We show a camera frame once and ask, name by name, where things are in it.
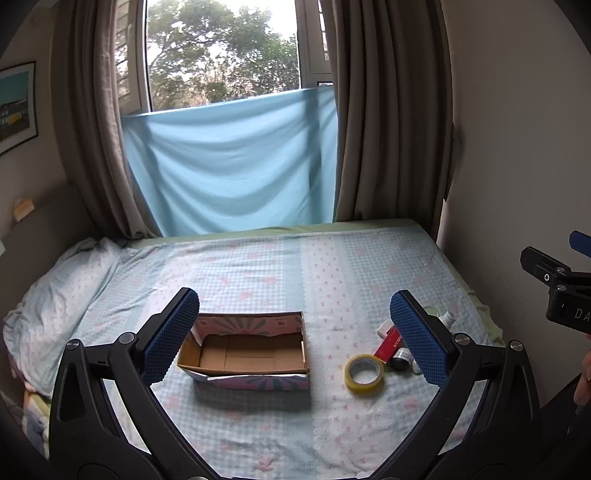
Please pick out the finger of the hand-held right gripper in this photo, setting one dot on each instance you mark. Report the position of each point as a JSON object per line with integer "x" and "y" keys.
{"x": 581, "y": 243}
{"x": 542, "y": 265}

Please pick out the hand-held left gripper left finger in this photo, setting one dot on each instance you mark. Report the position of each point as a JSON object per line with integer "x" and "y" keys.
{"x": 168, "y": 341}

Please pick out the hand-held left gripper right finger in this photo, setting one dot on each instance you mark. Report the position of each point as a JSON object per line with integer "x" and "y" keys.
{"x": 418, "y": 341}

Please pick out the cardboard box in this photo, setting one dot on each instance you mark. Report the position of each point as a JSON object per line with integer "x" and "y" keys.
{"x": 240, "y": 360}

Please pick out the person's right hand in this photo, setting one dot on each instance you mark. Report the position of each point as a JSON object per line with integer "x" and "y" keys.
{"x": 584, "y": 374}

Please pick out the small silver black cylinder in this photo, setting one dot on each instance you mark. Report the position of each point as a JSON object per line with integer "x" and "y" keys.
{"x": 400, "y": 360}

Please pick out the red tube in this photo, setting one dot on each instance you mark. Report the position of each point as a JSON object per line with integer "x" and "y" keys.
{"x": 388, "y": 347}

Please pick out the small white bottle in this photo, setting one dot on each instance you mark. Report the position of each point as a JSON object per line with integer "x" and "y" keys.
{"x": 447, "y": 319}

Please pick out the clear tape roll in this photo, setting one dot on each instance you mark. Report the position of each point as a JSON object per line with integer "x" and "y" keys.
{"x": 353, "y": 384}

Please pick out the checked pillow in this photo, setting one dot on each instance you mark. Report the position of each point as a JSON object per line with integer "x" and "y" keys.
{"x": 60, "y": 295}

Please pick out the checked floral bed sheet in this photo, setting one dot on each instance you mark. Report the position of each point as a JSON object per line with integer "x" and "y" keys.
{"x": 277, "y": 258}

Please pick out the green mattress cover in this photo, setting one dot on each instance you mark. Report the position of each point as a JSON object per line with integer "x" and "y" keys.
{"x": 323, "y": 226}

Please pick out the light blue window cloth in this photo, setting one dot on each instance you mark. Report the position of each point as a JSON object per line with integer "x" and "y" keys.
{"x": 231, "y": 161}

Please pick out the yellow note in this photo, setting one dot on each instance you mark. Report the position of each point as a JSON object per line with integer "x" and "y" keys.
{"x": 23, "y": 208}

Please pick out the brown curtain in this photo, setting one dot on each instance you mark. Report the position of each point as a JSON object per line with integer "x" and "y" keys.
{"x": 392, "y": 115}
{"x": 92, "y": 115}

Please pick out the framed wall picture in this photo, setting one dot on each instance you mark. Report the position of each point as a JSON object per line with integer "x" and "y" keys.
{"x": 16, "y": 106}

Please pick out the window frame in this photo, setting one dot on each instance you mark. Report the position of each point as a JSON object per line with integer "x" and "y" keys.
{"x": 318, "y": 46}

